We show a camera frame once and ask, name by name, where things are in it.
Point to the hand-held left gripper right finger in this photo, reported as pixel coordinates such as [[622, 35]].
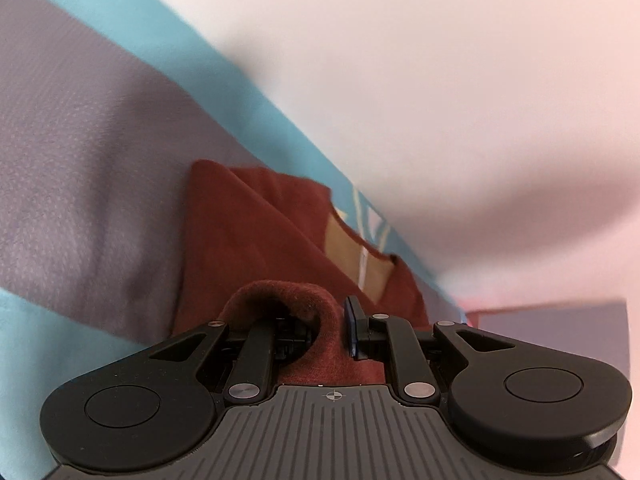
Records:
[[354, 327]]

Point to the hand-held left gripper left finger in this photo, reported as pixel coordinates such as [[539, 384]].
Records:
[[257, 345]]

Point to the dark red sweater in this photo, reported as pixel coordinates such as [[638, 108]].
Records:
[[240, 240]]

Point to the blue and grey bed sheet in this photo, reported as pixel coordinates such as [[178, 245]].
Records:
[[85, 160]]

